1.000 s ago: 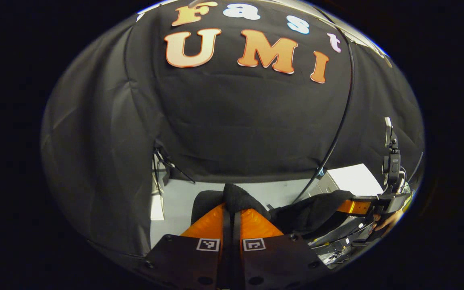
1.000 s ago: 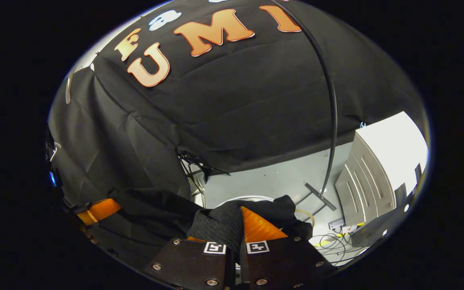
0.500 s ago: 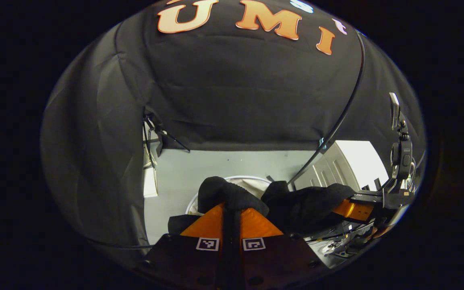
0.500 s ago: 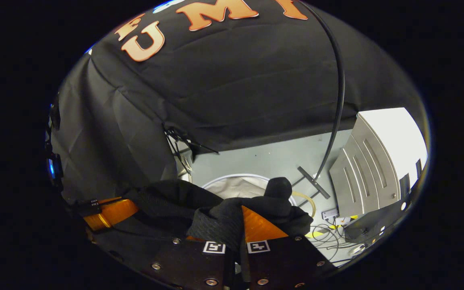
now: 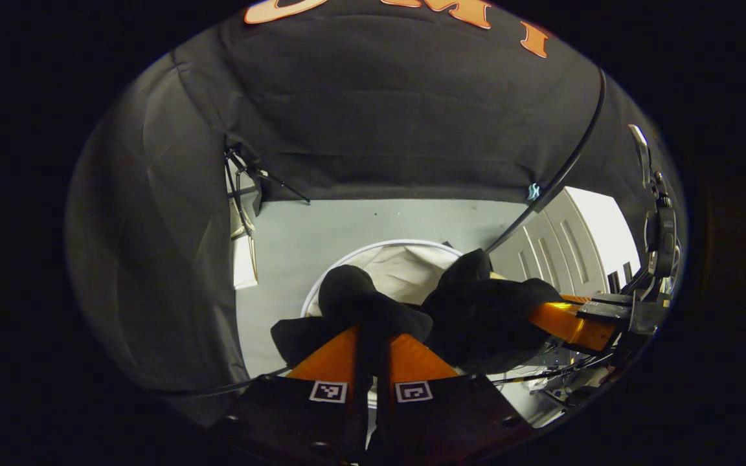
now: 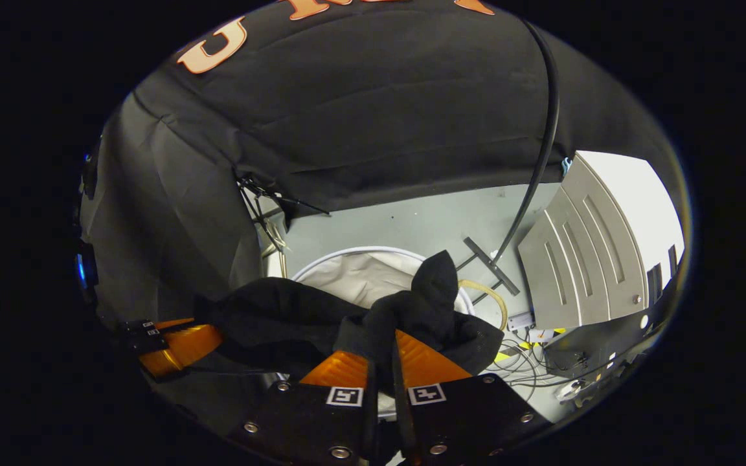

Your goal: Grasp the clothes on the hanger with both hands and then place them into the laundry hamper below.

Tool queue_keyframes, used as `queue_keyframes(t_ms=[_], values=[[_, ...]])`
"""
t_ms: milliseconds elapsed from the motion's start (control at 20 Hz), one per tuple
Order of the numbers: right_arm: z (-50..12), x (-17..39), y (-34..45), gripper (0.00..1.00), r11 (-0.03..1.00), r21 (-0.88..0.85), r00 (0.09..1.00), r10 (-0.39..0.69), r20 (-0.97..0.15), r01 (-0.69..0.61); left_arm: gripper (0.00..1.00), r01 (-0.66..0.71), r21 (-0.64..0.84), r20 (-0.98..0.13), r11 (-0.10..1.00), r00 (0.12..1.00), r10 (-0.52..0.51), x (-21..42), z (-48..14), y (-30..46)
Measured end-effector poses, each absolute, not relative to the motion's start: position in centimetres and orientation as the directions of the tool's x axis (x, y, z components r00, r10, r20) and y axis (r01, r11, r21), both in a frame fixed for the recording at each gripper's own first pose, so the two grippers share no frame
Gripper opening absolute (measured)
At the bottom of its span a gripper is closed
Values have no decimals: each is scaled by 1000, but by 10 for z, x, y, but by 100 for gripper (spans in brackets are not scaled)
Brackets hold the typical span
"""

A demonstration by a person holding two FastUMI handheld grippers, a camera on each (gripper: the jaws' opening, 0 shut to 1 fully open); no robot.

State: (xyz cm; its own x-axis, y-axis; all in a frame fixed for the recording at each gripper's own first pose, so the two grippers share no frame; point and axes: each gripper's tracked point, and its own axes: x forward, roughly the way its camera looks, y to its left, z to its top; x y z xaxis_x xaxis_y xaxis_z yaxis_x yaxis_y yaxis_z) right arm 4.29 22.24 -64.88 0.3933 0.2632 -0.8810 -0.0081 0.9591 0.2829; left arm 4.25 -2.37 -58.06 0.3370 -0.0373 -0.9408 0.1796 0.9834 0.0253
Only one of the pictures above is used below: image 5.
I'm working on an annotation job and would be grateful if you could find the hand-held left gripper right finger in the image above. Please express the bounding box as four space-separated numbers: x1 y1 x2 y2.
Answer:
373 333 536 463

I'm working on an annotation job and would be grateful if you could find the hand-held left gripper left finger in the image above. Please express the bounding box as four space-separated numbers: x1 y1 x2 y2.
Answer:
218 326 368 463

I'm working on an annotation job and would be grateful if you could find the black knit sweater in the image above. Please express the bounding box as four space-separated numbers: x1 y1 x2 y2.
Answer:
271 248 565 402

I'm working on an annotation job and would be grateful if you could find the white laundry hamper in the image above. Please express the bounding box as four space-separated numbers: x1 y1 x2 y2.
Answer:
300 239 477 318

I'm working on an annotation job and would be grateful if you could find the white board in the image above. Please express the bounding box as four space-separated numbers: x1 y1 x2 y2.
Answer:
233 194 259 290

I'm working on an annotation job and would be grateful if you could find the black tripod stand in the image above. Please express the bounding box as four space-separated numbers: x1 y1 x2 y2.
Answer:
223 146 312 237

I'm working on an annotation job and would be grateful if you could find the black backdrop cloth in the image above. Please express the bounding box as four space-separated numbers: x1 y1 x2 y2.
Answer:
65 0 684 421

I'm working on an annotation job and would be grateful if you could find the black cable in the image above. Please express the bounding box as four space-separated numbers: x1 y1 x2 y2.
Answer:
490 353 613 389

